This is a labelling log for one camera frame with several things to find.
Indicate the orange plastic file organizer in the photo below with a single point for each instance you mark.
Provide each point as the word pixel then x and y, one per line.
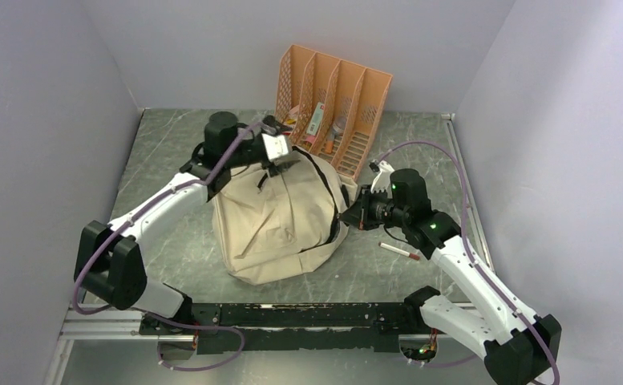
pixel 350 92

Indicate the beige canvas backpack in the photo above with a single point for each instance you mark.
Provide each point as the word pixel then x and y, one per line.
pixel 270 228

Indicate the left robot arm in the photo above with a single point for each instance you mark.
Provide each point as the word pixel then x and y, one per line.
pixel 110 263

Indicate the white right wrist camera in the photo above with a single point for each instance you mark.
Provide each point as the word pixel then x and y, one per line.
pixel 381 182

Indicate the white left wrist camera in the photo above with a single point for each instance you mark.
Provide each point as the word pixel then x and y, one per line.
pixel 276 147

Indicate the orange handled tool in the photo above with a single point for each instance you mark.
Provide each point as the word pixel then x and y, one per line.
pixel 328 146

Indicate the red white small box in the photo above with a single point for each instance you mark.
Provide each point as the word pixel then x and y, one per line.
pixel 290 120

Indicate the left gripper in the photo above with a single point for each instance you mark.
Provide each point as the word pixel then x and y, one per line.
pixel 274 170

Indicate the white red pen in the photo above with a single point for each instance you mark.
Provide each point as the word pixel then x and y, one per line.
pixel 401 252

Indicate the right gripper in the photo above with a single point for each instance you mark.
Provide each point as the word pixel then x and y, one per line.
pixel 358 212

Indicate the green white box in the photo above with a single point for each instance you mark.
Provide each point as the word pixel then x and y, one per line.
pixel 316 120

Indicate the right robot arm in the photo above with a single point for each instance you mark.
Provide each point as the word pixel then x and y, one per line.
pixel 515 344

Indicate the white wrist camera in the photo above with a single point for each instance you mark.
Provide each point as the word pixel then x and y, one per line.
pixel 276 147
pixel 381 182

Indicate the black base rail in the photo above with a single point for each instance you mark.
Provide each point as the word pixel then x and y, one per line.
pixel 384 327

